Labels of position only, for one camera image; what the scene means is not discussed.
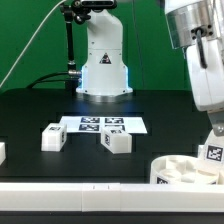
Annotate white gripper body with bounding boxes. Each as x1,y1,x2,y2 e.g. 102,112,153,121
186,40,224,136

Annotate white round stool seat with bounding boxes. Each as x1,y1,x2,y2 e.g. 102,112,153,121
150,155,222,185

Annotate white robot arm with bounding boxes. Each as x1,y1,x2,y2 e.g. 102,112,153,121
78,0,224,136

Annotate paper sheet with tags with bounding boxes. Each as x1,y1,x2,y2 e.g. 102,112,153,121
60,116,147,134

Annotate white block at left edge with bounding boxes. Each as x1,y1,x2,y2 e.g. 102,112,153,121
0,142,6,165

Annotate black camera stand pole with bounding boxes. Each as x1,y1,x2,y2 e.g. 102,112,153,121
59,0,118,92

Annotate white cable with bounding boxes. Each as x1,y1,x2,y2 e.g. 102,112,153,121
0,0,68,89

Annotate black cables on table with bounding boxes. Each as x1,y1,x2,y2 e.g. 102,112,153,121
25,71,78,90

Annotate white front fence rail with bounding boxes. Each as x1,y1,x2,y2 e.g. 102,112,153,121
0,183,224,212

